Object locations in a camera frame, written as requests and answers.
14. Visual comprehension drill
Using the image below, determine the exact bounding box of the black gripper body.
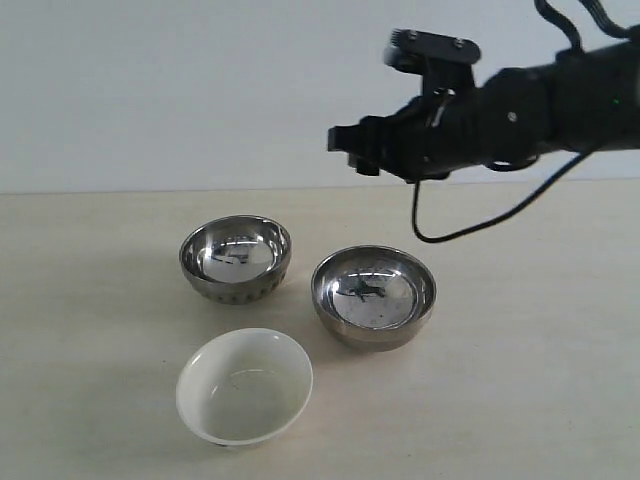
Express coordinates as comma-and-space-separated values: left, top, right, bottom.
389, 69, 540, 183

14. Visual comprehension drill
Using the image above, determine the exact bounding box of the ribbed stainless steel bowl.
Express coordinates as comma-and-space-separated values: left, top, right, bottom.
178, 215, 292, 305

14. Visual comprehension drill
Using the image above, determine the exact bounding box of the white ceramic bowl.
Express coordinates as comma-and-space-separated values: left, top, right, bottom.
175, 328, 314, 447

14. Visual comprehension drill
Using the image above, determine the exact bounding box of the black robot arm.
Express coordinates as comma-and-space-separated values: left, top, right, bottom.
327, 30, 639, 183

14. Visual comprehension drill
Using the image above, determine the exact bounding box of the smooth stainless steel bowl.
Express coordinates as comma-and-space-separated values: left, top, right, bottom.
310, 245, 437, 352

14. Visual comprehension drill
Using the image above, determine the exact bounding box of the thin black cable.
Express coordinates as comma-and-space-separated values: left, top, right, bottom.
411, 147, 596, 245

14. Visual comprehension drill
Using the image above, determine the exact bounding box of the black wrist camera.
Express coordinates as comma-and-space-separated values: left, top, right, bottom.
383, 29, 481, 96

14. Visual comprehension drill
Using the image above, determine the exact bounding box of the flat black ribbon cable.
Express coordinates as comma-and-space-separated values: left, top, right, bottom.
533, 0, 634, 54

